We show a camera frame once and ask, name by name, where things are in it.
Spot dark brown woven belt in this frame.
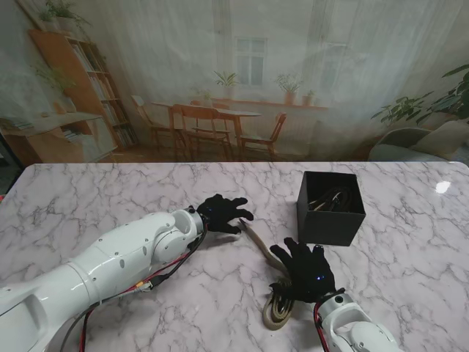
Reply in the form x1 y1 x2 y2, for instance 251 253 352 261
307 186 359 213

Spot right arm red black cables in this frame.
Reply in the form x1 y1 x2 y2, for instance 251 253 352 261
313 304 333 352

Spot left arm red black cables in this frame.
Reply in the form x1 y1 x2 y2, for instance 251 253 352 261
58 219 210 352

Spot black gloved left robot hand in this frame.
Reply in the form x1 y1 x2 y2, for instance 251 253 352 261
196 194 255 235

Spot beige woven belt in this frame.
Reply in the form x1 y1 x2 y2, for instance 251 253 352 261
240 219 296 331

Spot black belt storage box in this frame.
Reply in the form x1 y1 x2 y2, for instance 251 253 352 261
296 170 366 247

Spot arm red black cables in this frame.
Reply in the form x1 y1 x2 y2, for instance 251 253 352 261
58 219 210 352
313 304 333 352

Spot printed room backdrop cloth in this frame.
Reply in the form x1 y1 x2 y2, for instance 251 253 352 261
0 0 469 164

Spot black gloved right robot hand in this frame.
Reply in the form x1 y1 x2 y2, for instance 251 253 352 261
269 237 336 304

